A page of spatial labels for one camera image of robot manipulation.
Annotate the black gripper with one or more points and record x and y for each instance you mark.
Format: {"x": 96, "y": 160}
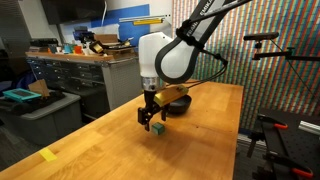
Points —
{"x": 151, "y": 108}

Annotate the teal tray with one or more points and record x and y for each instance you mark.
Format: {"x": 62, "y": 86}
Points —
{"x": 21, "y": 95}

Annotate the black camera on stand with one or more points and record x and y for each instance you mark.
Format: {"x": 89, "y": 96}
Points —
{"x": 259, "y": 37}

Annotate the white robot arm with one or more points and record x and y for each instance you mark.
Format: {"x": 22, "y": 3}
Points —
{"x": 172, "y": 60}

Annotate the green block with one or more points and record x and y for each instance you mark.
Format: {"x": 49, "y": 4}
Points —
{"x": 158, "y": 128}

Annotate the grey storage bin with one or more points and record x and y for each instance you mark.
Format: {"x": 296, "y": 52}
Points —
{"x": 48, "y": 124}

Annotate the black wall monitor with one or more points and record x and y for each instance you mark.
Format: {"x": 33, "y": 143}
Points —
{"x": 63, "y": 11}

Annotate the yellow tape piece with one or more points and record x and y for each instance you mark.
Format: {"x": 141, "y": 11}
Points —
{"x": 47, "y": 154}

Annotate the cardboard piece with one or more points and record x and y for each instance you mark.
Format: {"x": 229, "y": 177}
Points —
{"x": 39, "y": 87}

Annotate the grey drawer workbench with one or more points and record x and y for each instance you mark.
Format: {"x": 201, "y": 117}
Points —
{"x": 102, "y": 82}

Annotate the black orange clamp lower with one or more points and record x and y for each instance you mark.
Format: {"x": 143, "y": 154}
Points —
{"x": 268, "y": 173}

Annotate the yellow level tool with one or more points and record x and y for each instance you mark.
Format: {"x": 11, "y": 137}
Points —
{"x": 147, "y": 21}

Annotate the blue foam board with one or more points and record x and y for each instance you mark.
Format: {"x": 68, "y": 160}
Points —
{"x": 112, "y": 34}

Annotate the black bowl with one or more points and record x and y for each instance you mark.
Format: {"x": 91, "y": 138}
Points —
{"x": 180, "y": 105}

